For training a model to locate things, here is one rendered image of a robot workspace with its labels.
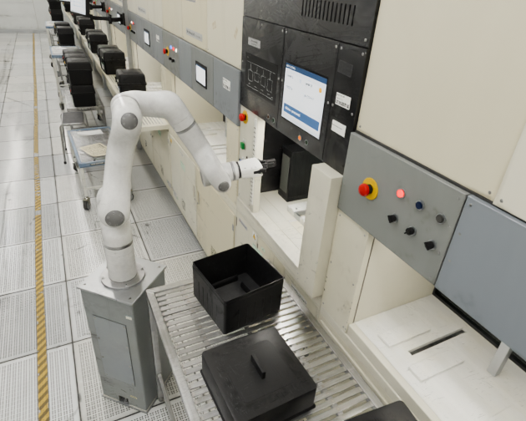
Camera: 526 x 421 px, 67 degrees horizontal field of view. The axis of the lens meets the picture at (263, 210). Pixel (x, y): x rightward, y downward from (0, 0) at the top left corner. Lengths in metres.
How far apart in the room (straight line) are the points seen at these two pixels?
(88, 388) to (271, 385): 1.37
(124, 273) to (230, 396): 0.77
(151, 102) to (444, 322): 1.37
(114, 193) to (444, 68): 1.18
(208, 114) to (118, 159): 2.01
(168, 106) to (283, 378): 1.02
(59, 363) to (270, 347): 1.52
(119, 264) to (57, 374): 1.00
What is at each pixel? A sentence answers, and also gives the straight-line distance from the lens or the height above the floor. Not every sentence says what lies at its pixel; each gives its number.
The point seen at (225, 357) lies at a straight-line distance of 1.42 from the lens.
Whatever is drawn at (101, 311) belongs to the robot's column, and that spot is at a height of 0.64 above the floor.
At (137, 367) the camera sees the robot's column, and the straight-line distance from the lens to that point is 2.09.
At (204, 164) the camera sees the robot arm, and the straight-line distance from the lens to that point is 1.61.
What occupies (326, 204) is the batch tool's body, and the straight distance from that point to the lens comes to 1.38.
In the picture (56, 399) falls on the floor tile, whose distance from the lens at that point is 2.53.
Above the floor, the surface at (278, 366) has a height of 0.86.
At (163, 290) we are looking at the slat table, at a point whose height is 0.76.
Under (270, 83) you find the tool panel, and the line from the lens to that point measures 1.75.
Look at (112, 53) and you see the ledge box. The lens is 5.42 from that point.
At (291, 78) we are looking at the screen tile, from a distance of 1.60.
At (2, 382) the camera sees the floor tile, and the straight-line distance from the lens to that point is 2.71.
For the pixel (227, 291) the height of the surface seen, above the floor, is 0.77.
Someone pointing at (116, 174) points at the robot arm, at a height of 1.28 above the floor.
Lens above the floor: 1.96
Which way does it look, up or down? 31 degrees down
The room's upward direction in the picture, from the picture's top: 4 degrees clockwise
